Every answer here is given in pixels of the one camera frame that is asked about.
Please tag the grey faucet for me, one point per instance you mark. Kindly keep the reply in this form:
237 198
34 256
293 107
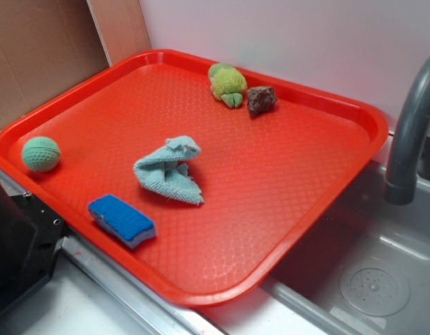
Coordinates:
409 156

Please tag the blue sponge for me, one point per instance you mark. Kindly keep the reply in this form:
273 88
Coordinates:
121 220

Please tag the brown cardboard panel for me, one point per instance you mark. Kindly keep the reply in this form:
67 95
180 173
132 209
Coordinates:
47 47

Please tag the red plastic tray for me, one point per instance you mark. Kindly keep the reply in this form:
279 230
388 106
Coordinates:
265 180

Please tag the grey sink basin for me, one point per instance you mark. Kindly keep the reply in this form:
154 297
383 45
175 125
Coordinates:
363 268

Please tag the green plush toy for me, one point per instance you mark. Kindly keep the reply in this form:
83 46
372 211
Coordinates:
227 84

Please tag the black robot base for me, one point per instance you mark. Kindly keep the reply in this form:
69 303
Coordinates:
30 239

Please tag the brown rock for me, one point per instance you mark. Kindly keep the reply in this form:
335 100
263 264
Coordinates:
260 99

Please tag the light blue crumpled cloth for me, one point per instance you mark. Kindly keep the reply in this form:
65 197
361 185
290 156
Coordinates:
165 170

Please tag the green textured ball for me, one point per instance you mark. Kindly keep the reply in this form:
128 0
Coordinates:
41 154

